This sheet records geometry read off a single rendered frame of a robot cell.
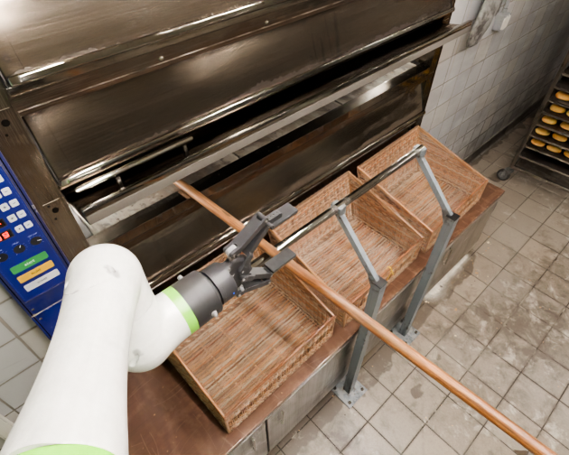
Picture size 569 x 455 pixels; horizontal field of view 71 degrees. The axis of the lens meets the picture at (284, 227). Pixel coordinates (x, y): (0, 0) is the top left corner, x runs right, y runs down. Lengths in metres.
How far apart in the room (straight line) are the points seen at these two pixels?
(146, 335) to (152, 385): 1.04
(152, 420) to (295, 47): 1.39
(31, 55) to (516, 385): 2.46
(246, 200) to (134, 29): 0.78
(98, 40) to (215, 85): 0.37
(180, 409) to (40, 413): 1.24
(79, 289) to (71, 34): 0.62
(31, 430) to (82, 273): 0.24
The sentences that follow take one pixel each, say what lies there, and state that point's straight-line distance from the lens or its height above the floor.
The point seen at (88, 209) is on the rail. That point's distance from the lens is 1.07.
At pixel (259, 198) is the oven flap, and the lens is 1.64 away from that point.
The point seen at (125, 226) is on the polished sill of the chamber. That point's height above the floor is 1.18.
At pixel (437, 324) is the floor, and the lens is 2.59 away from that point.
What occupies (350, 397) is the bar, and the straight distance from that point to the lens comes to 2.26.
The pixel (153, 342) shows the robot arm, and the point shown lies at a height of 1.52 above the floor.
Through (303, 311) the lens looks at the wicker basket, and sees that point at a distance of 1.78.
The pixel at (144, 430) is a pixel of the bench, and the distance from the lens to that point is 1.66.
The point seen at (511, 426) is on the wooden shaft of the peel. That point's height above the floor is 1.20.
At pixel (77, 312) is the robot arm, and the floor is 1.69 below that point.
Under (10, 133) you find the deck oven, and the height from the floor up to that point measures 1.61.
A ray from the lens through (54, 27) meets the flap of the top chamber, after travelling 1.04.
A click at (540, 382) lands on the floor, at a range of 2.65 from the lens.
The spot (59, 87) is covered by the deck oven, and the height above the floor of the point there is 1.66.
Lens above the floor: 2.10
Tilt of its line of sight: 47 degrees down
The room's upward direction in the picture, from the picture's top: straight up
